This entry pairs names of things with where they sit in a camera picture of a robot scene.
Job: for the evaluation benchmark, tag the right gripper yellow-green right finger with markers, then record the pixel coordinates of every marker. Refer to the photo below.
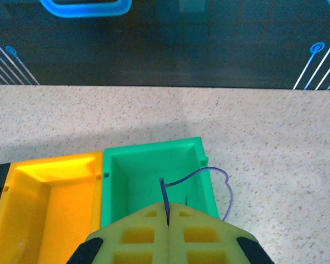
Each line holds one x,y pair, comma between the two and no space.
225,247

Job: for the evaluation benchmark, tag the right gripper yellow-green left finger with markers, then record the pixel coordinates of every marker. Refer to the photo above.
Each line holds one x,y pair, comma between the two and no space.
137,247

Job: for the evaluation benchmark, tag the green plastic bin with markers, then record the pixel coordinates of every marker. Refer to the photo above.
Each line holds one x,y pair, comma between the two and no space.
118,176

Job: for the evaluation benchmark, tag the yellow plastic bin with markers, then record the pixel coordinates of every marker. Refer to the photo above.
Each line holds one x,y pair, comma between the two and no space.
68,214

